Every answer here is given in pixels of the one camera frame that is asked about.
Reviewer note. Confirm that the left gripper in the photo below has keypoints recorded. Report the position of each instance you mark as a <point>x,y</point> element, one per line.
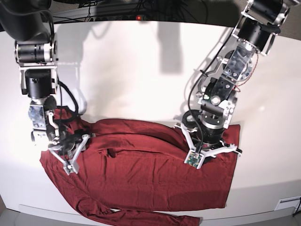
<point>212,129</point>

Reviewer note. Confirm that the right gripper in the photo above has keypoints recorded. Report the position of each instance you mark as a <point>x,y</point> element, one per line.
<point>69,145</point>

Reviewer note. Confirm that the red long-sleeve T-shirt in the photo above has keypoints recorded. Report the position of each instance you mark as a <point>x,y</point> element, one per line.
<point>133,174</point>

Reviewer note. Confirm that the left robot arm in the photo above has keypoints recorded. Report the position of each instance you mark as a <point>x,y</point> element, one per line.
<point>255,31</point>

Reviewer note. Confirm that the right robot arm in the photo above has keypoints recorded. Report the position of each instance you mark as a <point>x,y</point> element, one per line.
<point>30,24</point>

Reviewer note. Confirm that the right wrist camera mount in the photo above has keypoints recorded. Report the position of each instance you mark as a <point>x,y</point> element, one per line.
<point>71,166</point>

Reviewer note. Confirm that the white label box with cable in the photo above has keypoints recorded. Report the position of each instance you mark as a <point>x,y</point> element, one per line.
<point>288,203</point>

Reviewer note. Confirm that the black power strip red switch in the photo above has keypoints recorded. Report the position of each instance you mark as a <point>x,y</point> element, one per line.
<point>117,18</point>

